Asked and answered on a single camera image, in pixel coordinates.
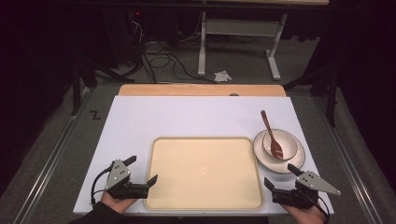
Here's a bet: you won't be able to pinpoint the white bowl dark rim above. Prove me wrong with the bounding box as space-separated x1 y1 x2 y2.
262 129 299 161

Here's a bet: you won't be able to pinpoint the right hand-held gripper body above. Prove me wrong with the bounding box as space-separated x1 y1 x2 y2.
271 170 342 210

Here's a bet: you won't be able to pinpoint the crumpled white paper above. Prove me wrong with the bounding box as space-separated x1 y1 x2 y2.
214 70 233 83

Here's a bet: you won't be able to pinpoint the black floor cables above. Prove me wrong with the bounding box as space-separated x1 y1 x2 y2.
127 18 219 85

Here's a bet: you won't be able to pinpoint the beige plastic tray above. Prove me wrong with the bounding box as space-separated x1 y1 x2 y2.
143 136 265 211

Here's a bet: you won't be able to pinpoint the person's left hand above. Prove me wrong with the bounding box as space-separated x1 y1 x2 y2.
101 189 138 216

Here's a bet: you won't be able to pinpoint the white metal table frame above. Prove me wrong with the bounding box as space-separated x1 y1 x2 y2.
197 11 289 81

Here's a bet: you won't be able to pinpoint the right hand-held gripper black cable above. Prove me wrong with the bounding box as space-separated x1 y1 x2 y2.
311 194 331 224

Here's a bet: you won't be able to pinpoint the hand-held gripper black cable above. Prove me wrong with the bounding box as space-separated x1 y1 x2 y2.
311 194 331 224
90 166 114 206

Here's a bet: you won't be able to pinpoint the white table mat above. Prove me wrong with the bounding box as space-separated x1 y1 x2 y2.
73 95 334 217

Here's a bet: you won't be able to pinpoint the metal floor rail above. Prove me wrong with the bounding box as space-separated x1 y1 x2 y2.
312 96 384 224
12 87 94 224

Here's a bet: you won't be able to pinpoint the dark equipment box red light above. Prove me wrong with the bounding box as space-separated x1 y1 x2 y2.
102 8 148 70

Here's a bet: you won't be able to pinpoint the black metal stand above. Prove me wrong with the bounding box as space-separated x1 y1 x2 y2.
283 62 340 128
70 59 135 117

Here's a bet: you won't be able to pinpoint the white plate dark rim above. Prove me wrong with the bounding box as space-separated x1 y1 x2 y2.
252 128 306 175

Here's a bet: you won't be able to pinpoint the person's right hand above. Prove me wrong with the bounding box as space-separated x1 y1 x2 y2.
280 200 329 224

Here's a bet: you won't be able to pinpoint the left hand-held gripper black cable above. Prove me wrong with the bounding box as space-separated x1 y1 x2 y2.
90 166 114 206

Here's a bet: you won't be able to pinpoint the brown wooden spoon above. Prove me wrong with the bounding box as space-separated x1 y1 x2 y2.
260 109 285 160

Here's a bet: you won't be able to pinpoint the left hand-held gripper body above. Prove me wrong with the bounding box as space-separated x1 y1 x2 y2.
104 159 149 201

